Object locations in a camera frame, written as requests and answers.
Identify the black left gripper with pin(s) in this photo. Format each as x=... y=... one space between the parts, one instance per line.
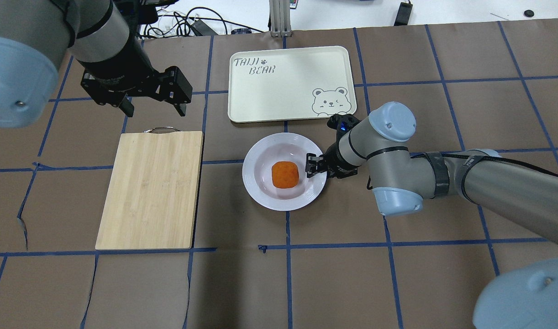
x=118 y=69

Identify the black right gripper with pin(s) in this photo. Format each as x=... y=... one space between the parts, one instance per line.
x=336 y=163

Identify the orange fruit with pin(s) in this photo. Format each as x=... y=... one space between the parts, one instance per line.
x=284 y=175

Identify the white round plate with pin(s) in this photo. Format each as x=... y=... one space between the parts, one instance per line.
x=281 y=147

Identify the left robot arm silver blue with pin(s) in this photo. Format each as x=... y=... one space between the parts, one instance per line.
x=35 y=35

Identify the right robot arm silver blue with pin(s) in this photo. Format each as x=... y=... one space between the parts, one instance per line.
x=525 y=298

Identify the cream bear tray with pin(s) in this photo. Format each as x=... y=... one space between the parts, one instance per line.
x=290 y=84

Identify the bamboo cutting board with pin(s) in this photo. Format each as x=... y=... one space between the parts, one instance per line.
x=153 y=192

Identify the black power adapter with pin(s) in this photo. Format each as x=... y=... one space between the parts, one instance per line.
x=403 y=14

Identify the aluminium frame post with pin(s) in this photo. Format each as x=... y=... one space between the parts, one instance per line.
x=280 y=18

